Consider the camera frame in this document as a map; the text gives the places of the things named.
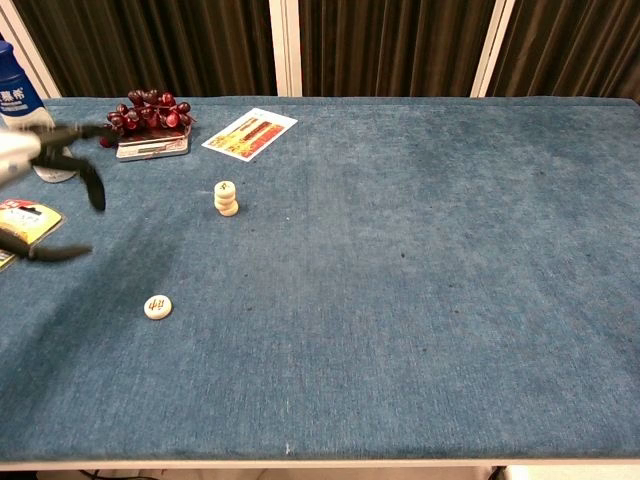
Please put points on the blue capped white bottle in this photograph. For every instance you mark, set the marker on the blue capped white bottle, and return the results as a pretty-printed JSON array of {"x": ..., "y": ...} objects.
[{"x": 20, "y": 100}]

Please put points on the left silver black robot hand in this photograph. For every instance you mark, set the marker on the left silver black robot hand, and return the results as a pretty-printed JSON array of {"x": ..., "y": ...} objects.
[{"x": 15, "y": 150}]

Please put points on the dark red grape bunch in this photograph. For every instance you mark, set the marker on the dark red grape bunch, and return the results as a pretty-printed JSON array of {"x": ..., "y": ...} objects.
[{"x": 150, "y": 115}]

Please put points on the blue fabric tablecloth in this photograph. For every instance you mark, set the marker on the blue fabric tablecloth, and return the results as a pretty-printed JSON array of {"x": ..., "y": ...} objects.
[{"x": 400, "y": 275}]

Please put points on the yellow blister pack tool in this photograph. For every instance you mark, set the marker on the yellow blister pack tool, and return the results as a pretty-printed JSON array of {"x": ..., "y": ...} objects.
[{"x": 30, "y": 220}]

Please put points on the round cream chess piece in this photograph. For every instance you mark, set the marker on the round cream chess piece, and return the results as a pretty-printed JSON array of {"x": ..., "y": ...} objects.
[
  {"x": 158, "y": 307},
  {"x": 222, "y": 197},
  {"x": 230, "y": 211},
  {"x": 225, "y": 187},
  {"x": 223, "y": 204}
]

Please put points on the white frame post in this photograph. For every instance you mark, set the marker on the white frame post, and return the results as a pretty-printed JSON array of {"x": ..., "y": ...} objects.
[
  {"x": 492, "y": 45},
  {"x": 31, "y": 55},
  {"x": 286, "y": 45}
]

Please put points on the dark pleated curtain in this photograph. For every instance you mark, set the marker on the dark pleated curtain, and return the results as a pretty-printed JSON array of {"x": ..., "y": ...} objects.
[
  {"x": 390, "y": 45},
  {"x": 150, "y": 45},
  {"x": 575, "y": 45}
]

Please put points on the small silver kitchen scale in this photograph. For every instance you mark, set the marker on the small silver kitchen scale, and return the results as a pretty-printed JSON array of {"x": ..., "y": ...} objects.
[{"x": 150, "y": 148}]

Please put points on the red yellow picture card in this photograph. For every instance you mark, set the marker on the red yellow picture card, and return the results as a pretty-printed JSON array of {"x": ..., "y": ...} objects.
[{"x": 250, "y": 134}]

